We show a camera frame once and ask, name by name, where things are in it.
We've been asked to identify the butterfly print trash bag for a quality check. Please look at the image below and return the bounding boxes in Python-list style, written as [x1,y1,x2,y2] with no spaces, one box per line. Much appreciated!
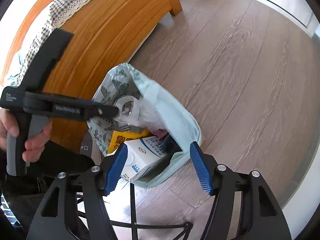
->
[92,63,202,189]

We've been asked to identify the black stool frame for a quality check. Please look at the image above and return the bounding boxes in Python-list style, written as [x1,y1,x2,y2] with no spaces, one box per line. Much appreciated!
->
[75,182,194,240]

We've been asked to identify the wooden bed frame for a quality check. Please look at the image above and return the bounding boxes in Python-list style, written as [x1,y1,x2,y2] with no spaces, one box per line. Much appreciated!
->
[0,0,183,153]

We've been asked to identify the purple cloth ball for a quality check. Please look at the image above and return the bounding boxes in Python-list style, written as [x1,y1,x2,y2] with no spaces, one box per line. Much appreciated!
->
[150,129,168,139]

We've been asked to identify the checkered bed blanket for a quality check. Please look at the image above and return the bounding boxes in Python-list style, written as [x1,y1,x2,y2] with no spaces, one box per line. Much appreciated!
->
[3,0,91,87]

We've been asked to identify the person left hand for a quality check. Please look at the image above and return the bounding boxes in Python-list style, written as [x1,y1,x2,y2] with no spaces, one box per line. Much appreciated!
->
[0,107,53,163]

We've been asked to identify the white medicine box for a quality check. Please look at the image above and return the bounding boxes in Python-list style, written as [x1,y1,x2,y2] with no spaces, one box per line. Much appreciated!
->
[120,136,173,183]

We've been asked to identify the clear plastic bag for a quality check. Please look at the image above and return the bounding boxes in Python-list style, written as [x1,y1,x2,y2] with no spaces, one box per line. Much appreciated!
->
[115,95,165,131]

